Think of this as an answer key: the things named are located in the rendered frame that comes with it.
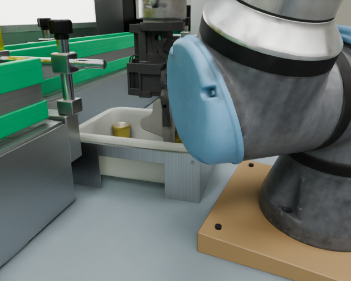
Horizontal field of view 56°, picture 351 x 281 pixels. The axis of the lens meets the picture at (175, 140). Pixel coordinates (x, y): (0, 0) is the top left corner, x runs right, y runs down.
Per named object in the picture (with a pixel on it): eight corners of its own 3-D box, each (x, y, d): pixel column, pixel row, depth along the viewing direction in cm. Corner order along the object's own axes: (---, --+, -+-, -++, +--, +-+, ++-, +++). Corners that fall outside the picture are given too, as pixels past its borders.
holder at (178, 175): (93, 144, 72) (90, 110, 69) (218, 159, 65) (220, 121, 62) (43, 179, 57) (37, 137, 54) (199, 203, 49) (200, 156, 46)
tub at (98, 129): (116, 144, 70) (113, 105, 67) (219, 156, 65) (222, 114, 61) (69, 181, 55) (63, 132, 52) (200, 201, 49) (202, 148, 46)
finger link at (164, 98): (166, 123, 57) (169, 72, 55) (176, 124, 56) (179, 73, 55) (157, 127, 53) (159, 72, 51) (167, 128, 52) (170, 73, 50)
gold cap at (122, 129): (117, 121, 67) (118, 141, 68) (108, 126, 63) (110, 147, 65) (133, 122, 65) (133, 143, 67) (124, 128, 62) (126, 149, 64)
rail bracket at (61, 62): (15, 104, 51) (0, 19, 46) (113, 112, 47) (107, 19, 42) (0, 109, 48) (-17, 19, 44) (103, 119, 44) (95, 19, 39)
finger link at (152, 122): (143, 148, 59) (145, 96, 57) (175, 151, 57) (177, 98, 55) (136, 151, 56) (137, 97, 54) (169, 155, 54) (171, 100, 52)
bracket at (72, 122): (33, 147, 53) (25, 105, 51) (84, 154, 51) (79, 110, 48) (16, 155, 50) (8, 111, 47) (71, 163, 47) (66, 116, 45)
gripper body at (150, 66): (145, 90, 61) (142, 21, 57) (189, 92, 59) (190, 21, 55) (127, 99, 54) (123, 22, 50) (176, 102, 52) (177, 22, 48)
